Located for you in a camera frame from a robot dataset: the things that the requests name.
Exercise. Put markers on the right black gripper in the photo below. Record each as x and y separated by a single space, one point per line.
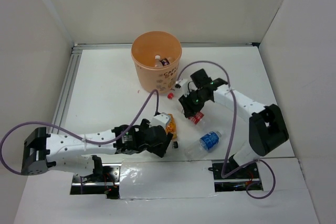
189 107

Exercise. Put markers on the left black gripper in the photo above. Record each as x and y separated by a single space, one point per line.
160 149

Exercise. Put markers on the clear bottle red label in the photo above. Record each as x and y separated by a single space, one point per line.
197 120

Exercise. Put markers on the orange juice bottle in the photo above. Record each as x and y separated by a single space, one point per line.
171 128

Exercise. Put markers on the clear bottle dark blue label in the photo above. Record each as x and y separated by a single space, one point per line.
166 61

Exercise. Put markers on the clear bottle white cap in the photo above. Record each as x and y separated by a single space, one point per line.
157 62

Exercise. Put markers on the clear bottle black label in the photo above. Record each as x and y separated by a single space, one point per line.
174 144

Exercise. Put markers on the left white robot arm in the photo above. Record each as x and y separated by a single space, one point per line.
81 156

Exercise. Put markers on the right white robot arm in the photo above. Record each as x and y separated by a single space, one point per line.
267 128

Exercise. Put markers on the orange plastic bin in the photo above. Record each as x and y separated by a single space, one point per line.
143 51

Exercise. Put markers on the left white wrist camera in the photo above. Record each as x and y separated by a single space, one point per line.
161 119

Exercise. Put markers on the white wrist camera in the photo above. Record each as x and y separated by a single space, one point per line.
181 87
161 119

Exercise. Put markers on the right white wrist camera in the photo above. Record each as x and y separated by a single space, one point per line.
181 87

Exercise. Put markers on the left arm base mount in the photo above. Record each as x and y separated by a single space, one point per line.
103 180

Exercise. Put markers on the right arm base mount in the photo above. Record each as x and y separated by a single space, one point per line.
237 181

